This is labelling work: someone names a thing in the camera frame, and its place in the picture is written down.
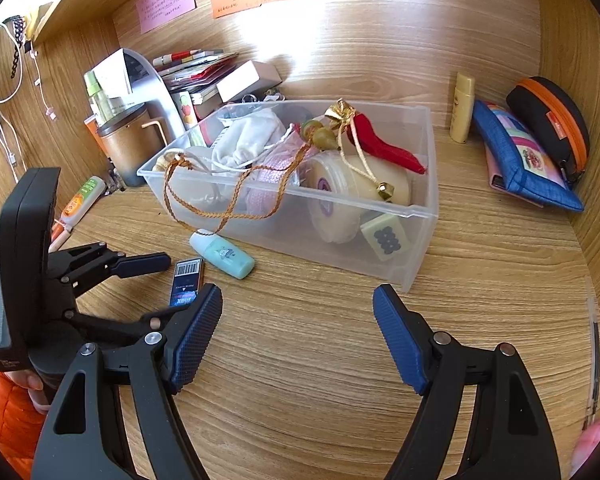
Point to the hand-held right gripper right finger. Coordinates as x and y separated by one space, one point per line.
397 340

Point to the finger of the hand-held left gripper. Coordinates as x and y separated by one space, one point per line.
145 265
125 327

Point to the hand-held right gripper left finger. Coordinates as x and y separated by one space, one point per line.
195 340

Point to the clear plastic storage box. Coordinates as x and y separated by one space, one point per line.
420 240

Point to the person's left forearm orange sleeve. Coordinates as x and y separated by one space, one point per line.
5 420

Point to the wooden desktop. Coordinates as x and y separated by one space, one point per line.
305 350

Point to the person's left hand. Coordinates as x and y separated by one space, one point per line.
22 377

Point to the black barcode box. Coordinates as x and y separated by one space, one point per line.
187 280

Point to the small mint green bottle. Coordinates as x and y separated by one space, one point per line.
222 255

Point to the white orange glue tube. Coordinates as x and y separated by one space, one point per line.
82 200

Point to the brown mug with lid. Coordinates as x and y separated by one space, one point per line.
127 150

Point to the cream round jar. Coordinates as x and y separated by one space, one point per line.
350 195

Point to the fruit print carton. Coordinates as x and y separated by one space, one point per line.
186 110

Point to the grey curved metal stand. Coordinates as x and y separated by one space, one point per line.
155 95

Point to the green spray bottle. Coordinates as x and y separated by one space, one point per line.
97 95

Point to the pink flat wallet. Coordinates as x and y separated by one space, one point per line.
495 180

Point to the white printed carton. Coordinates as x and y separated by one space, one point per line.
111 75

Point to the clear thin pen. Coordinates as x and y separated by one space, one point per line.
597 360

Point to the red chili charm with bells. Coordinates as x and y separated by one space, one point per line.
375 140

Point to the stack of notebooks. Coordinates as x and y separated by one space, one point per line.
205 72

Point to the white cardboard box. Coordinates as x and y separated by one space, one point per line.
245 82

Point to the red and white pen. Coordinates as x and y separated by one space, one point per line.
177 56

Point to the pink blurred object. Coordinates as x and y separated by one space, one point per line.
587 445

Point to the blue patchwork pouch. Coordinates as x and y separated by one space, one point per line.
515 155

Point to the yellow tube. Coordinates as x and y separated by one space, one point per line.
462 110

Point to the pink sticky note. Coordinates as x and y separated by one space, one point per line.
165 2

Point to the black case with orange zip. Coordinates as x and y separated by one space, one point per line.
545 110

